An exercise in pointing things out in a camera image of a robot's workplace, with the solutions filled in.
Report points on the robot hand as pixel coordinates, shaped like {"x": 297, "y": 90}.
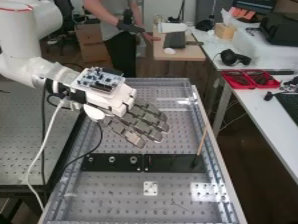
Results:
{"x": 113, "y": 96}

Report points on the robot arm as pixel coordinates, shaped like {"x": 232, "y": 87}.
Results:
{"x": 27, "y": 66}

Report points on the person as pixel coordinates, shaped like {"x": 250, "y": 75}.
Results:
{"x": 117, "y": 43}

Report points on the cardboard box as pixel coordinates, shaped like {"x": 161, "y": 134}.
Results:
{"x": 92, "y": 43}

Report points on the white mouse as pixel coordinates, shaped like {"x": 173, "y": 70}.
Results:
{"x": 169, "y": 50}

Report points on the silver bearing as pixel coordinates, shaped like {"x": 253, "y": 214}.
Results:
{"x": 133, "y": 159}

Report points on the wooden desk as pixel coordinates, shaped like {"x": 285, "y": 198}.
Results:
{"x": 180, "y": 53}

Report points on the thin stick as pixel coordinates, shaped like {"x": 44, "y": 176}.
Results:
{"x": 204, "y": 136}

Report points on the black plate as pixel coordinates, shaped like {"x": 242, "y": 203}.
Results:
{"x": 177, "y": 163}

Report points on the black office chair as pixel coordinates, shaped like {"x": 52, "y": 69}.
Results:
{"x": 64, "y": 10}

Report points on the red tray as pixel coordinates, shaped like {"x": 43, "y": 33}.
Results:
{"x": 264, "y": 78}
{"x": 238, "y": 80}

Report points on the small white box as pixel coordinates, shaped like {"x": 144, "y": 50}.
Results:
{"x": 150, "y": 188}

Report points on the black headphones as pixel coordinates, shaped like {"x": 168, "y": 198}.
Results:
{"x": 233, "y": 56}

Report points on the small wooden box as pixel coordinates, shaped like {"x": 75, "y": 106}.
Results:
{"x": 225, "y": 31}

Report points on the long white desk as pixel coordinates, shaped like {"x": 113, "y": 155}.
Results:
{"x": 266, "y": 113}

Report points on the clear box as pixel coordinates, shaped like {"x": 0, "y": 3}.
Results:
{"x": 186, "y": 200}

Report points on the black case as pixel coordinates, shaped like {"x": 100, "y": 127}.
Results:
{"x": 281, "y": 30}

